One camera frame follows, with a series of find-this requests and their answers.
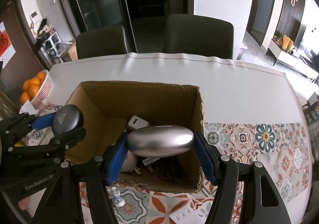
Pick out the white usb hub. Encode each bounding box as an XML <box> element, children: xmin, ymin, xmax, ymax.
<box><xmin>169</xmin><ymin>204</ymin><xmax>204</xmax><ymax>224</ymax></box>

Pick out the dark chair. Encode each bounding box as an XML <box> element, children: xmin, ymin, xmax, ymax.
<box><xmin>76</xmin><ymin>25</ymin><xmax>131</xmax><ymax>60</ymax></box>
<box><xmin>163</xmin><ymin>14</ymin><xmax>234</xmax><ymax>59</ymax></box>

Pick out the white blue figurine keychain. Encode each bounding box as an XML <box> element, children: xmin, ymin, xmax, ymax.
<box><xmin>107</xmin><ymin>186</ymin><xmax>125</xmax><ymax>208</ymax></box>

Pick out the white shoe shelf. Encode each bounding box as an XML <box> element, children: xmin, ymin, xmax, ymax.
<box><xmin>39</xmin><ymin>31</ymin><xmax>65</xmax><ymax>66</ymax></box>

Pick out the patterned white bag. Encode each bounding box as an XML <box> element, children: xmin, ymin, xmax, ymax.
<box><xmin>20</xmin><ymin>99</ymin><xmax>62</xmax><ymax>146</ymax></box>

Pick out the dark grey earbud case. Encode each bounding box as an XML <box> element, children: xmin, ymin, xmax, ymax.
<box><xmin>52</xmin><ymin>104</ymin><xmax>84</xmax><ymax>136</ymax></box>

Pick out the white tv console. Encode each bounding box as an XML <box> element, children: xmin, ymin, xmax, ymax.
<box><xmin>267</xmin><ymin>40</ymin><xmax>318</xmax><ymax>80</ymax></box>

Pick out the silver oval case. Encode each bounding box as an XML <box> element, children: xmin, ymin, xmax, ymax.
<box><xmin>127</xmin><ymin>126</ymin><xmax>194</xmax><ymax>158</ymax></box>

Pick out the dark chair right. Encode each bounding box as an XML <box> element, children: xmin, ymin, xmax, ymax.
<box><xmin>163</xmin><ymin>14</ymin><xmax>234</xmax><ymax>59</ymax></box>

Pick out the patterned colourful table mat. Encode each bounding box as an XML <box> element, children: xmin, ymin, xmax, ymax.
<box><xmin>79</xmin><ymin>121</ymin><xmax>312</xmax><ymax>224</ymax></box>

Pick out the dark chair left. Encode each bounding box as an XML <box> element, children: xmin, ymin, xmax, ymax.
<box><xmin>76</xmin><ymin>25</ymin><xmax>131</xmax><ymax>60</ymax></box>

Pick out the black power adapter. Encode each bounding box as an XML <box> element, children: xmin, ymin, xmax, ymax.
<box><xmin>142</xmin><ymin>156</ymin><xmax>191</xmax><ymax>184</ymax></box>

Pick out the white basket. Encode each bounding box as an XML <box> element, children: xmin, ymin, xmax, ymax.
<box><xmin>31</xmin><ymin>70</ymin><xmax>53</xmax><ymax>109</ymax></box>

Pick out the brown cardboard box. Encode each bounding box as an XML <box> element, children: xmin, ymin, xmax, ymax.
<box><xmin>66</xmin><ymin>81</ymin><xmax>204</xmax><ymax>193</ymax></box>

